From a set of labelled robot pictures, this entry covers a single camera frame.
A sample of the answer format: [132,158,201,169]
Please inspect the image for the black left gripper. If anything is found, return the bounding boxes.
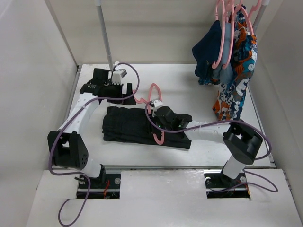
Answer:
[104,81,136,105]

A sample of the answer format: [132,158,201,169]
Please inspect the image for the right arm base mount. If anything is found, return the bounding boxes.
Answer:
[204,173,250,199]

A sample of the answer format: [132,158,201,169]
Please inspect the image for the pink hanger with patterned garment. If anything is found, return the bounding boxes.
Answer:
[235,0,258,35]

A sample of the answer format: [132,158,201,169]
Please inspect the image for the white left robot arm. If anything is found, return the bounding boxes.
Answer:
[47,68,136,188]

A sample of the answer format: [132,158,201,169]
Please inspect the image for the pink hanger with navy garment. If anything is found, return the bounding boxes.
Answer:
[212,0,234,69]

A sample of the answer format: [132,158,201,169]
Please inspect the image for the silver rack right pole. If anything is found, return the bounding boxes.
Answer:
[253,0,270,29]

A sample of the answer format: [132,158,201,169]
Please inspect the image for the metal rail strip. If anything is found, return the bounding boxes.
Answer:
[52,165,276,171]

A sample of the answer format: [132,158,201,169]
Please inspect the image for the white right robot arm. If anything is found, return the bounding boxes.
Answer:
[151,106,263,186]

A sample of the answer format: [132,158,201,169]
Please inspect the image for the patterned orange teal garment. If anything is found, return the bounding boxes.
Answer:
[198,6,258,121]

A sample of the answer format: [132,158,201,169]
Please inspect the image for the grey blue hanging garment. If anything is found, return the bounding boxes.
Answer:
[210,22,235,83]

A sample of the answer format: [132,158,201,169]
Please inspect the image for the silver rack pole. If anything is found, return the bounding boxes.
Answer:
[253,0,270,29]
[95,0,114,71]

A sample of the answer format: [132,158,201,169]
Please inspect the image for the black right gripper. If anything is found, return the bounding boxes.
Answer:
[143,112,172,135]

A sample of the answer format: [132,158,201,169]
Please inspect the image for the navy blue hanging garment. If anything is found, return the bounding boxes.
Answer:
[192,20,221,84]

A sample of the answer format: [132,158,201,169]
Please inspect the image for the silver rack left pole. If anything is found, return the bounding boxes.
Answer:
[95,0,114,71]

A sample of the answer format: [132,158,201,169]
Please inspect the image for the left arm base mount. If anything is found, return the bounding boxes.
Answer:
[75,173,121,199]

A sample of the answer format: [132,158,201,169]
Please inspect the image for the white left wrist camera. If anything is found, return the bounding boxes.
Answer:
[111,69,127,85]

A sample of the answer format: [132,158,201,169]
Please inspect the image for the black trousers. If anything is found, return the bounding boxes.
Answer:
[101,106,192,150]

